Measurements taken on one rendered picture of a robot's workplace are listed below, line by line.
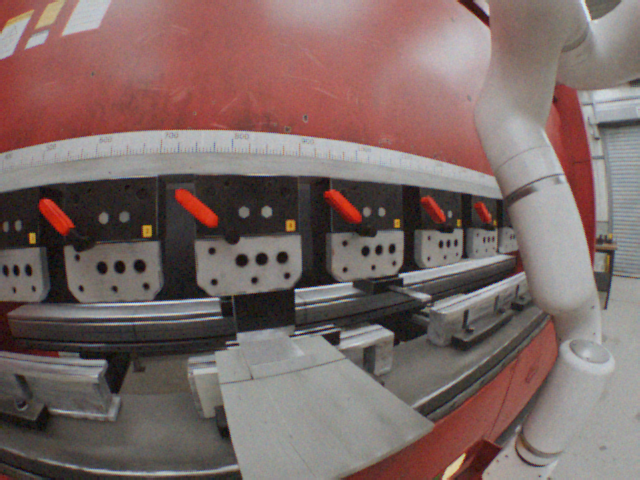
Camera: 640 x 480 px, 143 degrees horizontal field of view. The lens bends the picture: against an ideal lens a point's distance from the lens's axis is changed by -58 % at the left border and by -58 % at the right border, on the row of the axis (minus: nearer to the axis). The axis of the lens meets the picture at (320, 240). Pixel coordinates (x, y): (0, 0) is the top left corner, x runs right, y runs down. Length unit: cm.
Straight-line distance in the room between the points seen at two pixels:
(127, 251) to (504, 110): 49
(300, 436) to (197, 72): 46
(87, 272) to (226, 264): 20
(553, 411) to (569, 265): 17
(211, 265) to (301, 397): 20
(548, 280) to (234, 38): 53
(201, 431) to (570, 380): 50
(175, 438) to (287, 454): 25
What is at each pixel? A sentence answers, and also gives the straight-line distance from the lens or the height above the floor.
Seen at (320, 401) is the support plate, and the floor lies 100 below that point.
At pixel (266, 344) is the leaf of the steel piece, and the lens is 43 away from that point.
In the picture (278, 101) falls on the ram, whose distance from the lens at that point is 41.
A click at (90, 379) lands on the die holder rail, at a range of 49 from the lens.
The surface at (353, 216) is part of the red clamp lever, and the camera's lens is 37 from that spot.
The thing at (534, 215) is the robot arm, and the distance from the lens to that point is 30.
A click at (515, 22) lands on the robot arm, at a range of 31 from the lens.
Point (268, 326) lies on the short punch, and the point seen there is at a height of 103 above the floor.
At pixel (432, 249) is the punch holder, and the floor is 114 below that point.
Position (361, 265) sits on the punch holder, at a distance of 43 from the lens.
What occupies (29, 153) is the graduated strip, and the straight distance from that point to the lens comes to 48.
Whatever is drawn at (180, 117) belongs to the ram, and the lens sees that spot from 38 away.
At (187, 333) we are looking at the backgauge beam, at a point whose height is 93.
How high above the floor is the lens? 119
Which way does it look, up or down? 4 degrees down
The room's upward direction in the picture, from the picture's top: 1 degrees counter-clockwise
